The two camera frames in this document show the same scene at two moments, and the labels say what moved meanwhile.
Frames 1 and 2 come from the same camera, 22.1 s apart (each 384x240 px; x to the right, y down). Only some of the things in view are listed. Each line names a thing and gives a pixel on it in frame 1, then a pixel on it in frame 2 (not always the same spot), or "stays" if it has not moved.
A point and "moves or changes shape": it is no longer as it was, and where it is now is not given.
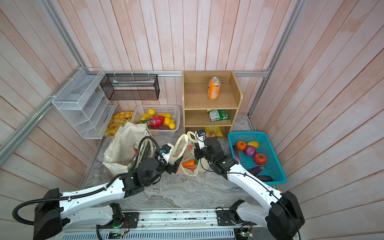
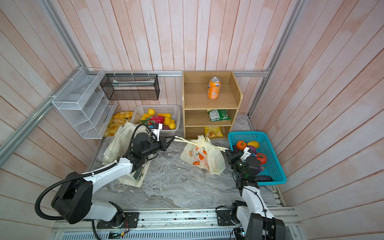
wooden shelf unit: (210, 100) stays
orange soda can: (214, 87) stays
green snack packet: (218, 115) stays
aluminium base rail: (175, 225) stays
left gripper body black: (161, 168) → (154, 146)
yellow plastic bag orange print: (183, 147) moves or changes shape
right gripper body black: (203, 153) → (237, 163)
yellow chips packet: (213, 131) stays
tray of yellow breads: (117, 120) stays
